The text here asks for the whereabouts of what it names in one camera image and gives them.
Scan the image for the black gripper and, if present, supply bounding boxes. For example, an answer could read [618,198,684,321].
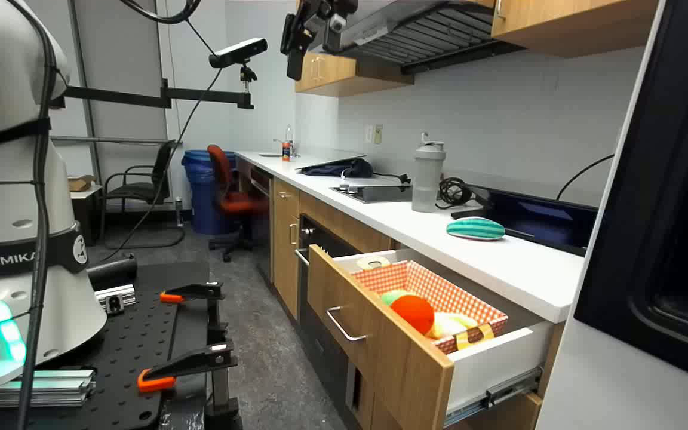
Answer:
[278,0,360,84]

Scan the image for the metal drawer handle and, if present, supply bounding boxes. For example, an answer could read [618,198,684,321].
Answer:
[325,305,369,348]

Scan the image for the orange round plush toy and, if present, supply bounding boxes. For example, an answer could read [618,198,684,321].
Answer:
[389,294,437,337]

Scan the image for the wooden drawer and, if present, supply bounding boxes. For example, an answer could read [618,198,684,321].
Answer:
[303,242,557,430]

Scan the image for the green plush toy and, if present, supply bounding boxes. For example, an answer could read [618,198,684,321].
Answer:
[380,287,411,308]

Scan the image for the yellow banana plush toy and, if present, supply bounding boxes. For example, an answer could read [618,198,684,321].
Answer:
[429,312,481,342]

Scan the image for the small bottle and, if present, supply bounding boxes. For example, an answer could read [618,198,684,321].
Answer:
[278,127,296,165]

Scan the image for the black bag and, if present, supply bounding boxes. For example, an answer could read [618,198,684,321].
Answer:
[297,156,378,180]

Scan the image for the grey range hood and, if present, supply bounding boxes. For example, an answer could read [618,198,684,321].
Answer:
[321,0,524,79]

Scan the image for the red office chair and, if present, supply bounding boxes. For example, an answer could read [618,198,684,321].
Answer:
[206,143,270,266]

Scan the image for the blue trash bin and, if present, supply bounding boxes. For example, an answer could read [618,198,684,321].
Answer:
[179,148,239,238]

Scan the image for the black armchair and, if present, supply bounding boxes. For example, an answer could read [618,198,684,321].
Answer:
[102,140,184,234]

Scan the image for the grey shaker bottle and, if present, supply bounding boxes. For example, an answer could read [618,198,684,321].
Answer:
[411,137,449,215]

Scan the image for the wooden base cabinet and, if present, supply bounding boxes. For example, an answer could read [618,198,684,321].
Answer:
[266,174,565,430]

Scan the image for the black headphones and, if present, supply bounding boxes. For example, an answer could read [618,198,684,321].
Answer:
[434,174,478,210]

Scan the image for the grey metal pole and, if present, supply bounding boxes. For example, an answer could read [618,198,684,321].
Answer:
[67,0,105,186]

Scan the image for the teal striped watermelon plush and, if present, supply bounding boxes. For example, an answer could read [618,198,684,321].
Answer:
[443,215,509,245]

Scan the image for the small cardboard box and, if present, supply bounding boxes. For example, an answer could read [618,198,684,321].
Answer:
[67,173,96,195]

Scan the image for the dark small side cabinet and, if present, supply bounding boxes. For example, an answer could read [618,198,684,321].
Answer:
[67,186,106,248]

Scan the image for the black dishwasher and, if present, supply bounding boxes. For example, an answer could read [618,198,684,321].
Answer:
[292,214,362,430]

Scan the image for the small black box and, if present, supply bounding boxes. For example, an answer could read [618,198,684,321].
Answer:
[82,257,137,293]

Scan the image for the orange gingham basket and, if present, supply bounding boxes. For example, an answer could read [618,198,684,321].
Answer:
[348,259,510,357]

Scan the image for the small white device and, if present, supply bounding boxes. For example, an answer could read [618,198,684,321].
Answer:
[91,282,137,318]

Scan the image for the black perforated table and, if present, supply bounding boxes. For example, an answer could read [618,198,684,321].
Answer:
[0,259,244,430]

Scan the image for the black appliance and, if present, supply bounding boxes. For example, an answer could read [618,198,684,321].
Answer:
[573,0,688,393]

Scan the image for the aluminium extrusion bar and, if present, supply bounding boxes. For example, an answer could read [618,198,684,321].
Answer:
[0,365,97,412]

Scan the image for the grey appliance cabinet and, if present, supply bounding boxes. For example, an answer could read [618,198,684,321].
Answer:
[533,318,688,430]

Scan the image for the narrow wooden wall cabinet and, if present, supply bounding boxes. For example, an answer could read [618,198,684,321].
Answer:
[294,45,415,100]

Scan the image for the black boom camera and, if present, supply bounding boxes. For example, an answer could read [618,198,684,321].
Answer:
[208,37,270,69]

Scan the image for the thin black camera cable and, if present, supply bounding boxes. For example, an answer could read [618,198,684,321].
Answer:
[91,67,226,266]

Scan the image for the orange handled bar clamp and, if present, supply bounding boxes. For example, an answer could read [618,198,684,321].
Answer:
[158,279,229,348]
[135,342,244,425]

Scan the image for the wide wooden wall cabinet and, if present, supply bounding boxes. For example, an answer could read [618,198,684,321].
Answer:
[490,0,662,60]

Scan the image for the thin black wall cable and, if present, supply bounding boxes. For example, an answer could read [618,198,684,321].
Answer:
[554,153,616,204]

